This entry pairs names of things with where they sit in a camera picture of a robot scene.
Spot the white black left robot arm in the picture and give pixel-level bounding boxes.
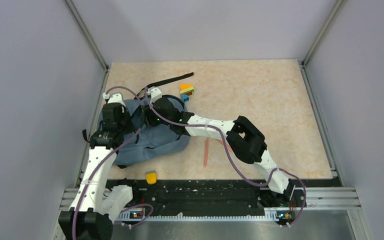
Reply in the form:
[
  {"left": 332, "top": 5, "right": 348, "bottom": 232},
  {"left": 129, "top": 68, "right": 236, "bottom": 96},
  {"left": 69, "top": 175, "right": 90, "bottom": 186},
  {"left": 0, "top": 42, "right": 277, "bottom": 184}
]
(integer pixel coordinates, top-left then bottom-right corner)
[{"left": 58, "top": 102, "right": 141, "bottom": 240}]

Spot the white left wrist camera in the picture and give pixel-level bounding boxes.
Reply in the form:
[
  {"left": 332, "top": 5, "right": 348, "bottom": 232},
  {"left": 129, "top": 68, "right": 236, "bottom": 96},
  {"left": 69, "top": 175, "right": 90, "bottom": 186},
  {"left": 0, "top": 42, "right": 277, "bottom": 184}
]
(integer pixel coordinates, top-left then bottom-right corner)
[{"left": 102, "top": 92, "right": 126, "bottom": 107}]

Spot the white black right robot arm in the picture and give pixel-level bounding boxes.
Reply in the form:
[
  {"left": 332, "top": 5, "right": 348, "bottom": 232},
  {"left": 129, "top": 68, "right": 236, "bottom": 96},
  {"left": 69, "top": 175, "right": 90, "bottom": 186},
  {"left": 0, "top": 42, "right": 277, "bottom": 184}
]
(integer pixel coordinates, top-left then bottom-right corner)
[{"left": 141, "top": 96, "right": 294, "bottom": 206}]

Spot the yellow grey pencil sharpener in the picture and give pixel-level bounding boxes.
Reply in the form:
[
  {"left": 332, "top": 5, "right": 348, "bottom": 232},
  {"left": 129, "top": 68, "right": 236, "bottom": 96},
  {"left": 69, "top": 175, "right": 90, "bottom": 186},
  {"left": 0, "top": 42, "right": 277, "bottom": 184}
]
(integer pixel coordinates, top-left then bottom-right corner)
[{"left": 145, "top": 170, "right": 158, "bottom": 185}]

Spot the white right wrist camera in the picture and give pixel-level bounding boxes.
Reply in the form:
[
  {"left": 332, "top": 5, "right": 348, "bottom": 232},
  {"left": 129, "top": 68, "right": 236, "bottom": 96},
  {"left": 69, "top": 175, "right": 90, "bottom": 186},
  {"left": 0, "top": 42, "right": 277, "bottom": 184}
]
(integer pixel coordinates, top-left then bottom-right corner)
[{"left": 145, "top": 87, "right": 163, "bottom": 104}]

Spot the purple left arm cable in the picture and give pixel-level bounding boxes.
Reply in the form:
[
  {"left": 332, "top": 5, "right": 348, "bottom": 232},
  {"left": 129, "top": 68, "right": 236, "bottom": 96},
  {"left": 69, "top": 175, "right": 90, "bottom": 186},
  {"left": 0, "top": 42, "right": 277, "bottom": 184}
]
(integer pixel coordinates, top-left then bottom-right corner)
[{"left": 71, "top": 86, "right": 155, "bottom": 240}]

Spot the blue grey student backpack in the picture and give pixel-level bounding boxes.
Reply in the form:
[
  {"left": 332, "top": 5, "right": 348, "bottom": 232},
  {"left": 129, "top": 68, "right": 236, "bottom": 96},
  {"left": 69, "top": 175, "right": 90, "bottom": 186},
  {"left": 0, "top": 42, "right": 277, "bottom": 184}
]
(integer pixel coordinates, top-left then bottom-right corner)
[{"left": 82, "top": 89, "right": 191, "bottom": 169}]

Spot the orange pen upright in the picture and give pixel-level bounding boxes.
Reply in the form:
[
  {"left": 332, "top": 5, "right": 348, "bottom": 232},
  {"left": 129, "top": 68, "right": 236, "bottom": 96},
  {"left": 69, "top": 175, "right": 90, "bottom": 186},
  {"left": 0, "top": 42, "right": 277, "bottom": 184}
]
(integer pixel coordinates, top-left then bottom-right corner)
[{"left": 203, "top": 138, "right": 210, "bottom": 168}]

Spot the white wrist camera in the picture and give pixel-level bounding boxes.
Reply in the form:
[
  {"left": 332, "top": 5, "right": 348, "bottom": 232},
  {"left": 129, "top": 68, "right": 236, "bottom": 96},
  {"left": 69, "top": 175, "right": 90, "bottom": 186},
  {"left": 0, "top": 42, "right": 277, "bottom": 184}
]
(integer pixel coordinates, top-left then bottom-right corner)
[
  {"left": 102, "top": 92, "right": 126, "bottom": 107},
  {"left": 145, "top": 87, "right": 163, "bottom": 104}
]

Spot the orange pen slanted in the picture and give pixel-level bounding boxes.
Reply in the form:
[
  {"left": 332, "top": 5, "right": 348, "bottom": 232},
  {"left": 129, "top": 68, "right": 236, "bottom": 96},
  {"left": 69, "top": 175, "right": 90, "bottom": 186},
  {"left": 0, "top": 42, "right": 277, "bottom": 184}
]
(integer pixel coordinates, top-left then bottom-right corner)
[{"left": 217, "top": 139, "right": 233, "bottom": 152}]

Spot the colourful sticky note stack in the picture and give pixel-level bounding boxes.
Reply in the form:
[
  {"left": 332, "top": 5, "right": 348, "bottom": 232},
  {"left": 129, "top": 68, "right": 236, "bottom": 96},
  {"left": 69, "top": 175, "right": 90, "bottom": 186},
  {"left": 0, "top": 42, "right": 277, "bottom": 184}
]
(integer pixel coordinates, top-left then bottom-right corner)
[{"left": 179, "top": 84, "right": 195, "bottom": 102}]

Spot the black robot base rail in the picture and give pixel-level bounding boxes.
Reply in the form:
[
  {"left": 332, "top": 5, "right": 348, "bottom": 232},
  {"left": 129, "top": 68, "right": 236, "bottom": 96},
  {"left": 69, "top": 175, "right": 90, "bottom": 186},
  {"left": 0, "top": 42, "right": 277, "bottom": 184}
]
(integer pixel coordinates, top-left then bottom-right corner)
[{"left": 105, "top": 179, "right": 304, "bottom": 217}]

